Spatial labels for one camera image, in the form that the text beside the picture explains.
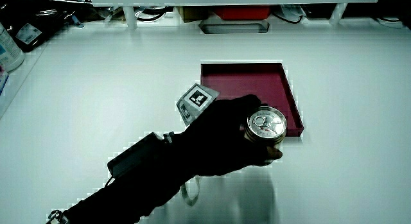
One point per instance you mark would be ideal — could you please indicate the person's left hand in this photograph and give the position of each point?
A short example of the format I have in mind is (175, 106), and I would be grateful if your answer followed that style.
(218, 140)

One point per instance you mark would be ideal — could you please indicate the silver-topped red bull can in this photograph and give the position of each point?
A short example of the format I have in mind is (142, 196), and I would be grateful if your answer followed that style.
(267, 124)

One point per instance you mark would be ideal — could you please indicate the person's left forearm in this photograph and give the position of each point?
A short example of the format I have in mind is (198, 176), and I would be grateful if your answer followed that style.
(135, 192)

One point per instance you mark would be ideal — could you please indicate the white desk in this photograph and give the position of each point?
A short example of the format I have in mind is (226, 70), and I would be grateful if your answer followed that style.
(96, 89)

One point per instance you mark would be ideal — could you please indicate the dark red shallow tray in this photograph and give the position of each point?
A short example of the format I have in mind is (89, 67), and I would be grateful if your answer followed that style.
(250, 79)

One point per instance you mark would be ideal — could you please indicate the black sensor box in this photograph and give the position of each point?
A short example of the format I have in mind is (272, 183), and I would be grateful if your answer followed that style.
(135, 155)

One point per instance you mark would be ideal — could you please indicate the grey rectangular tray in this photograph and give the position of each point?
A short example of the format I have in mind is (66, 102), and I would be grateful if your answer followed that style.
(234, 27)

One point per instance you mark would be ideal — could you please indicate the brown cardboard box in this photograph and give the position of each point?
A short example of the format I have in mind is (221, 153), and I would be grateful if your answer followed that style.
(192, 13)

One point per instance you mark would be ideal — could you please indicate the red box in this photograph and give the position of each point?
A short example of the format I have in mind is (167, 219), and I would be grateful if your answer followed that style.
(242, 12)

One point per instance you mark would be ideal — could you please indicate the black bag with white label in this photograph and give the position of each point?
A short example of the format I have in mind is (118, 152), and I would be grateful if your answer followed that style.
(35, 22)

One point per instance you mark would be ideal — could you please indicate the white plastic bottle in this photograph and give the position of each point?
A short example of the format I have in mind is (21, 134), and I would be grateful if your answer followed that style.
(9, 49)

